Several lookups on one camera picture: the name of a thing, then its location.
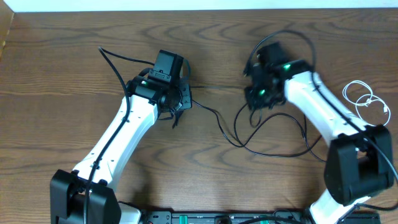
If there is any long black cable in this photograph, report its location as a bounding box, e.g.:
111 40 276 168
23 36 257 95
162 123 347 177
189 85 327 163

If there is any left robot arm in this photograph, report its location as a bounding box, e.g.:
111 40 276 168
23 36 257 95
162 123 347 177
50 50 192 223

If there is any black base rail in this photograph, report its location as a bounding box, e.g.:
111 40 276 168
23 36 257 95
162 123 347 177
139 208 382 224

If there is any white cable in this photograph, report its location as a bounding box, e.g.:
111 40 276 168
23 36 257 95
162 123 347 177
342 80 392 127

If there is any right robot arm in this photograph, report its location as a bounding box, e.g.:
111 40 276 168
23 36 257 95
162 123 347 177
244 42 396 223

